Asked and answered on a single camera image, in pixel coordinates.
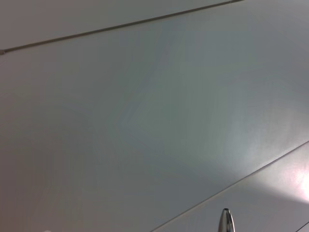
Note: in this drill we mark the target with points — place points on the silver clear ballpoint pen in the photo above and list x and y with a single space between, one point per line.
227 222

